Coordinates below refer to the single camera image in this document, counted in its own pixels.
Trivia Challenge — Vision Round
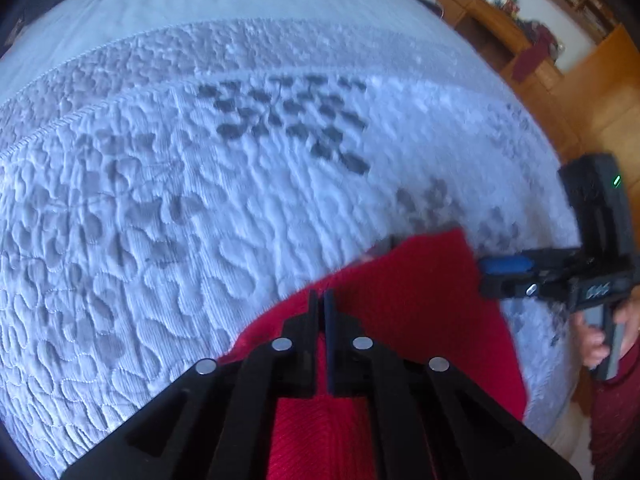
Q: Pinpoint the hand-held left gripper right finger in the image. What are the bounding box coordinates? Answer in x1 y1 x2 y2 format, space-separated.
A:
322 290 583 480

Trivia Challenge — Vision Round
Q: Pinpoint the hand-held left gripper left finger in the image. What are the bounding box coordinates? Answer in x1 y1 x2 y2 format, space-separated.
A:
60 290 321 480

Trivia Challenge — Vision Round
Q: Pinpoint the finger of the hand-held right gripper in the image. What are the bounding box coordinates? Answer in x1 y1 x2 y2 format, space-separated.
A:
479 274 571 302
479 247 583 277

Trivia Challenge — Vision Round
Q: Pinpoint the red knitted sweater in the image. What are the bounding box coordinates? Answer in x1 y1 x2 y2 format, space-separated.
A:
220 228 530 480

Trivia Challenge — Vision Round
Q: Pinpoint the person's right hand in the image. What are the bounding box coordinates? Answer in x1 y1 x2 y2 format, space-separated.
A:
572 290 640 368

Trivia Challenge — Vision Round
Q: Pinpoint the person's dark red clothing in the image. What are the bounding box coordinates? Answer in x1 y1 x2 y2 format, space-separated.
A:
590 330 640 471

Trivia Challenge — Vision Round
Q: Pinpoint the dark red cloth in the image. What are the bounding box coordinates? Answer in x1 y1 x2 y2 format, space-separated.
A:
512 20 561 81

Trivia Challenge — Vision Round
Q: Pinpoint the white grey quilted bedspread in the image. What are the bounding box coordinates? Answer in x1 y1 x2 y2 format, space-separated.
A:
0 17 583 466

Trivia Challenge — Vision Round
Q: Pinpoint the wooden desk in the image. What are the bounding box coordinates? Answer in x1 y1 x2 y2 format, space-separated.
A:
435 0 566 106

